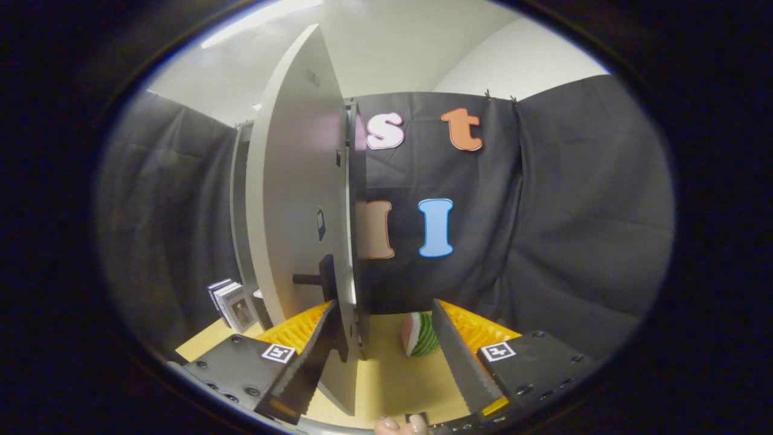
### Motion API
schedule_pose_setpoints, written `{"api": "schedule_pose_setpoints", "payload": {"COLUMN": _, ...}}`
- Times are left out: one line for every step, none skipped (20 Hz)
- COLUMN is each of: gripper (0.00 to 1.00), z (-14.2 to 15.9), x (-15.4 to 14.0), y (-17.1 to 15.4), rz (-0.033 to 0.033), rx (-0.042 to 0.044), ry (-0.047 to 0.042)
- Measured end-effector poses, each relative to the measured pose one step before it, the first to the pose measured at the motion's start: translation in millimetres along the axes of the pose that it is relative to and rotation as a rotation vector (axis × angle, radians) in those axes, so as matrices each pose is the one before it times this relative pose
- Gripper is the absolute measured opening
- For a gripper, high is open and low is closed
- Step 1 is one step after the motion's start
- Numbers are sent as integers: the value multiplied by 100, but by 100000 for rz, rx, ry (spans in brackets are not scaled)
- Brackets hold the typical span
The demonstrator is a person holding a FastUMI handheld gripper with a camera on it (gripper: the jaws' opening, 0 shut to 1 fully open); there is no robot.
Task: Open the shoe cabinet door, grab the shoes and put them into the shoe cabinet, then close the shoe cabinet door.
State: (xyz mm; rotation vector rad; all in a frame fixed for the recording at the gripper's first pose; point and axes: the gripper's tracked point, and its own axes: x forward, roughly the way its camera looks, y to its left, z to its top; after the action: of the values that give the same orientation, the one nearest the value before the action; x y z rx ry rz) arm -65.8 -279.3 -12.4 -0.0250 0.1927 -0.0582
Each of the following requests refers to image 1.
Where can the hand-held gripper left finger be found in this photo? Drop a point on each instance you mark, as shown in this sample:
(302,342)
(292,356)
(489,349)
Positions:
(302,374)

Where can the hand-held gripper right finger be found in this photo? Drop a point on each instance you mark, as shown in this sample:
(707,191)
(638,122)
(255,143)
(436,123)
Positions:
(465,362)

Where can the grey shoe cabinet door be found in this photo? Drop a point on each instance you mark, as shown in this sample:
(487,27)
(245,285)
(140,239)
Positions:
(290,181)

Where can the toy watermelon slice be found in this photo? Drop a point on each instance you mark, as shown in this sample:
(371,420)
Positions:
(421,335)

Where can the book with picture cover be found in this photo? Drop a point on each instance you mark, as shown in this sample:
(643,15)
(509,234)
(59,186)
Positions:
(241,311)

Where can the white book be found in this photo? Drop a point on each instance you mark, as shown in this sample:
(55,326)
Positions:
(224,302)

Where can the dark blue book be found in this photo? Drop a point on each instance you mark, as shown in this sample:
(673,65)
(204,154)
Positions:
(216,290)

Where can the black backdrop cloth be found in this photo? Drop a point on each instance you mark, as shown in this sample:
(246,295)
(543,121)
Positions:
(574,211)

